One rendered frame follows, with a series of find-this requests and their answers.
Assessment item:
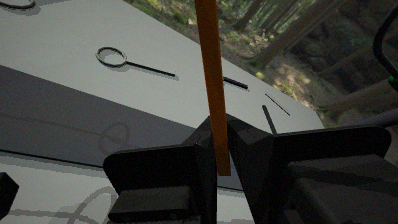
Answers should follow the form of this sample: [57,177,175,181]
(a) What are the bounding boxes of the orange handle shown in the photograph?
[194,0,231,176]

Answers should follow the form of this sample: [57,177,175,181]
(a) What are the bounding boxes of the black loop with thin straight handle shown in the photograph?
[96,46,175,76]

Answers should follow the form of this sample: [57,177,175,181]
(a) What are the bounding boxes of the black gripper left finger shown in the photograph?
[103,115,217,224]

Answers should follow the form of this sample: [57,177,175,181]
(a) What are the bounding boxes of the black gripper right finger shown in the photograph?
[226,113,392,224]

